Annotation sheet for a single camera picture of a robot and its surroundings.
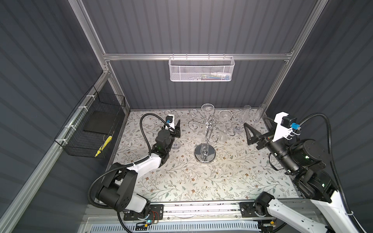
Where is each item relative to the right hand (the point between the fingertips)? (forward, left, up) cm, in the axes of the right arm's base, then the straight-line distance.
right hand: (257, 122), depth 53 cm
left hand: (+20, +34, -21) cm, 45 cm away
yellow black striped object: (+1, +67, -18) cm, 69 cm away
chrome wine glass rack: (+10, +15, -43) cm, 47 cm away
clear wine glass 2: (+15, +35, -40) cm, 55 cm away
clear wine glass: (+22, +15, -15) cm, 31 cm away
